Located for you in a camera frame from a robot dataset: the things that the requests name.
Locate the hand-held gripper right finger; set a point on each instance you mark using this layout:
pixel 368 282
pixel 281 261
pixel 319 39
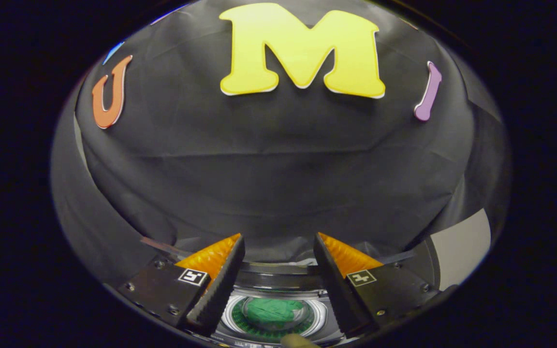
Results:
pixel 336 290

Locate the black backdrop cloth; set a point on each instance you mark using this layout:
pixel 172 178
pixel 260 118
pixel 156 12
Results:
pixel 278 159

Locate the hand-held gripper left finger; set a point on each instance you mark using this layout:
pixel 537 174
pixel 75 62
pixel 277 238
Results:
pixel 220 290

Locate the green shirt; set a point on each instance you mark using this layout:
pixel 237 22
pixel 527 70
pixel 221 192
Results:
pixel 273 309

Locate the white cabinet with dark top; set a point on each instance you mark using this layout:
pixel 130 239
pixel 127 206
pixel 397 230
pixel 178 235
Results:
pixel 462 246

